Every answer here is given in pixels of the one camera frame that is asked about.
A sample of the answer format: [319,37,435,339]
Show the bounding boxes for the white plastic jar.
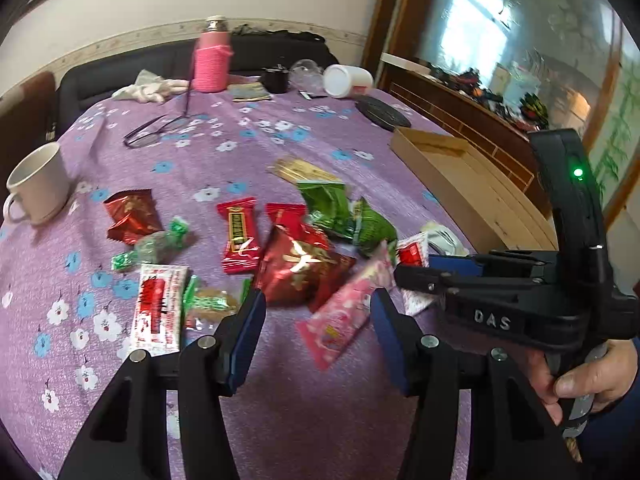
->
[322,64,375,98]

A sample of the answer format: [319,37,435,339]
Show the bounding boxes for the dark-framed eyeglasses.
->
[123,60,208,149]

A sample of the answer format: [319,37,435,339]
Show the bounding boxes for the white red-striped snack packet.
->
[129,262,190,358]

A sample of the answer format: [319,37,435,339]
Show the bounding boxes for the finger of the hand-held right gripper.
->
[428,251,501,277]
[394,264,481,307]

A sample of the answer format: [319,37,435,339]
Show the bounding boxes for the beige cracker packet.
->
[267,157,346,187]

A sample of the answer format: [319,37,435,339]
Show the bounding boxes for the flat white box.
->
[380,52,431,73]

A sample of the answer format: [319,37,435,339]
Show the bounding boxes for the brown candy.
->
[182,276,253,331]

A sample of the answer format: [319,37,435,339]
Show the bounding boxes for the cardboard box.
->
[390,126,558,256]

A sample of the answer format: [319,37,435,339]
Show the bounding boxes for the bamboo painted glass panel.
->
[585,35,640,211]

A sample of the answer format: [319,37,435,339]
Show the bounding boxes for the purple floral tablecloth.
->
[0,87,501,480]

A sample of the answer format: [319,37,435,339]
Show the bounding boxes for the pink cartoon snack packet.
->
[295,240,398,372]

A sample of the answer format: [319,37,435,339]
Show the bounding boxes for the black bag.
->
[230,24,328,56]

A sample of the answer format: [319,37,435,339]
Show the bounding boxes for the pile of assorted clutter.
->
[430,62,551,133]

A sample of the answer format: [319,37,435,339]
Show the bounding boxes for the white crumpled cloth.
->
[111,69,191,105]

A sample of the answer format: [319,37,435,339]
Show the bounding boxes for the large red gold snack packet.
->
[252,225,358,313]

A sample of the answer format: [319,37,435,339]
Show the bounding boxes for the wooden partition cabinet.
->
[362,0,626,221]

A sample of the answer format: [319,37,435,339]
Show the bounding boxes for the large mirror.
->
[417,0,621,136]

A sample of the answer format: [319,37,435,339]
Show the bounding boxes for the small dark red candy packet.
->
[102,189,163,246]

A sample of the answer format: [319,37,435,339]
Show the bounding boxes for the black glasses case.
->
[355,99,412,130]

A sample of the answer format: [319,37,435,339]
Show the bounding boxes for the white mug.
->
[2,142,71,226]

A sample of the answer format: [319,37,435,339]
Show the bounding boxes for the black sofa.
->
[55,30,341,136]

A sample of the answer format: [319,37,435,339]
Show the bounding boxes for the green snack packet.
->
[295,180,357,241]
[350,197,398,256]

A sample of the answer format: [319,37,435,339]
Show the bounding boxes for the small white red snack packet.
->
[395,235,431,268]

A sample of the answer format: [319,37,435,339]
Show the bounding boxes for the small black cup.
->
[260,66,291,95]

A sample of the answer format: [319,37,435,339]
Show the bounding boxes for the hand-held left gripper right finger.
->
[371,287,576,480]

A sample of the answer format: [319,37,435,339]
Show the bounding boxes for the green twist-wrapped candy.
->
[111,217,192,272]

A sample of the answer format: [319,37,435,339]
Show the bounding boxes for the person's right hand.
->
[527,337,640,428]

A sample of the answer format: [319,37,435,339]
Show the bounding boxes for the clear drinking glass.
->
[289,59,326,91]

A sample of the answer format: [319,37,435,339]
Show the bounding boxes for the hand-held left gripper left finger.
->
[57,289,267,480]

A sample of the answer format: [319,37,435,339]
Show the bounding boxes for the grey fabric pouch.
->
[227,82,271,103]

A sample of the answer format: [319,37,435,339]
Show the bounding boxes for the pink knit-sleeved bottle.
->
[192,16,235,93]

